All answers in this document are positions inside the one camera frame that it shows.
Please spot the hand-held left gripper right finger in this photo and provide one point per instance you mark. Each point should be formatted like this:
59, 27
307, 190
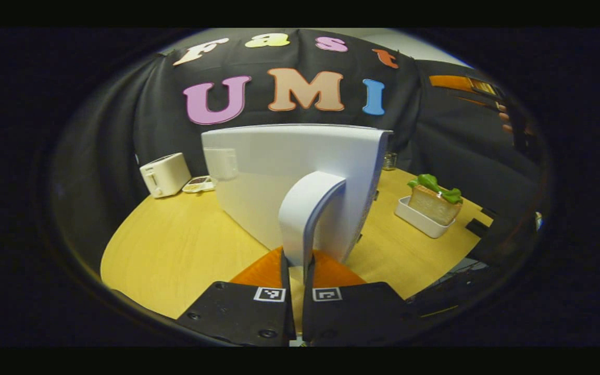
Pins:
352, 317

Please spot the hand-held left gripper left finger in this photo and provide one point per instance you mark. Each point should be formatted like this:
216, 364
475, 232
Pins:
237, 315

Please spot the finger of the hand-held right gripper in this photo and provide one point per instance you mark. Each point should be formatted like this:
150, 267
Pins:
461, 83
487, 104

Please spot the toast sandwich with lettuce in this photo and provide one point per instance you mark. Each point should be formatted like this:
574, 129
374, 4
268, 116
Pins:
435, 205

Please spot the white microwave oven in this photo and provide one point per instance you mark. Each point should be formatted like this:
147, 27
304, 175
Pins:
279, 166

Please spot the small glass jar with stick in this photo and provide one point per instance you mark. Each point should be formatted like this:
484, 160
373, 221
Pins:
389, 161

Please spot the white rectangular tray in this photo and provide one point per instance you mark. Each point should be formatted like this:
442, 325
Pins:
420, 221

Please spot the white divided snack dish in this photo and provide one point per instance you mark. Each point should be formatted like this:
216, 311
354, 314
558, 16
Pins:
199, 184

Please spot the white toaster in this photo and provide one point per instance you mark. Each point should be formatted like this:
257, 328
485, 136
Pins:
164, 174

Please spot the black backdrop cloth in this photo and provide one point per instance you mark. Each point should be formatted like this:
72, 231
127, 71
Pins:
123, 130

